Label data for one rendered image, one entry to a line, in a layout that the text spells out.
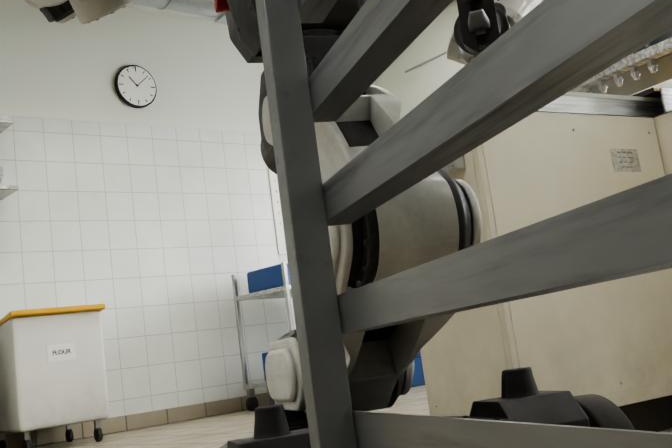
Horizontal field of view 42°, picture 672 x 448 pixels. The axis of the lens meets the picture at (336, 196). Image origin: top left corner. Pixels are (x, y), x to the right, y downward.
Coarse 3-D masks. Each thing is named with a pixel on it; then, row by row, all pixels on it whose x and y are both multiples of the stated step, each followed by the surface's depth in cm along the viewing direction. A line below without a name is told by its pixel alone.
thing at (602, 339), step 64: (512, 128) 217; (576, 128) 229; (640, 128) 244; (512, 192) 212; (576, 192) 224; (512, 320) 203; (576, 320) 214; (640, 320) 226; (448, 384) 219; (576, 384) 209; (640, 384) 221
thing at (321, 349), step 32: (256, 0) 75; (288, 0) 73; (288, 32) 73; (288, 64) 72; (288, 96) 72; (288, 128) 71; (288, 160) 70; (288, 192) 70; (320, 192) 71; (288, 224) 70; (320, 224) 70; (288, 256) 71; (320, 256) 70; (320, 288) 69; (320, 320) 68; (320, 352) 68; (320, 384) 67; (320, 416) 67; (352, 416) 68
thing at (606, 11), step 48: (576, 0) 35; (624, 0) 32; (528, 48) 39; (576, 48) 35; (624, 48) 36; (432, 96) 49; (480, 96) 44; (528, 96) 41; (384, 144) 57; (432, 144) 50; (480, 144) 50; (336, 192) 68; (384, 192) 61
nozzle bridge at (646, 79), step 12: (660, 36) 256; (648, 48) 254; (660, 48) 250; (624, 60) 261; (636, 60) 257; (660, 60) 259; (600, 72) 268; (612, 72) 265; (624, 72) 267; (648, 72) 270; (660, 72) 272; (588, 84) 274; (612, 84) 278; (624, 84) 280; (636, 84) 282; (648, 84) 284
